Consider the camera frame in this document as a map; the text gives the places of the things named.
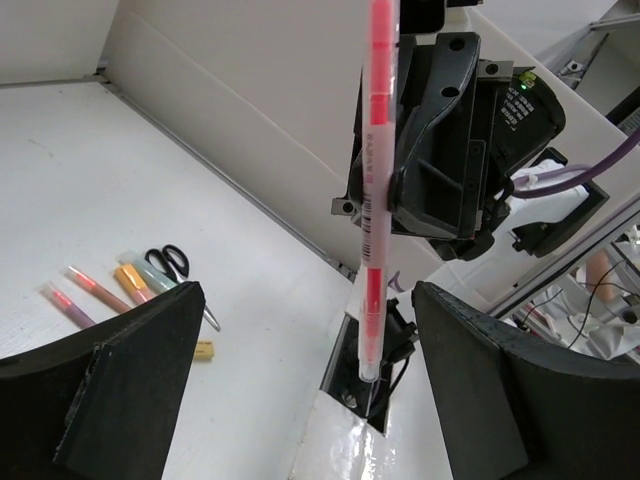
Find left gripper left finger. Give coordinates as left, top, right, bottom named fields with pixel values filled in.
left=1, top=281, right=205, bottom=479

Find red and white pen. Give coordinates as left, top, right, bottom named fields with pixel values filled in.
left=358, top=0, right=400, bottom=383

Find orange pink highlighter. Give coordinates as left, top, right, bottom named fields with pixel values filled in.
left=114, top=264, right=154, bottom=305

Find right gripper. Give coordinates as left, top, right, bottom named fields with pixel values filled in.
left=346, top=1, right=566, bottom=260

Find brown highlighter pen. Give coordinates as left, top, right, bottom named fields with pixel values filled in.
left=65, top=266, right=131, bottom=314

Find aluminium rail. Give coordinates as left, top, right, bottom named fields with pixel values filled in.
left=97, top=69, right=359, bottom=276

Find green highlighter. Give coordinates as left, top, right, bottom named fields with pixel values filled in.
left=118, top=251, right=177, bottom=294

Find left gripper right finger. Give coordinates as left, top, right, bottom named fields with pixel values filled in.
left=412, top=282, right=639, bottom=479

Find small yellow eraser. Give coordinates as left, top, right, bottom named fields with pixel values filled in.
left=193, top=340, right=215, bottom=362

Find white front panel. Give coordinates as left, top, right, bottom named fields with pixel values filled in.
left=289, top=391, right=396, bottom=480

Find black handled scissors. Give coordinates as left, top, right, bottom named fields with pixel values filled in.
left=144, top=243, right=222, bottom=333

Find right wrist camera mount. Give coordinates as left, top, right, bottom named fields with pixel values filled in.
left=494, top=147, right=610, bottom=259

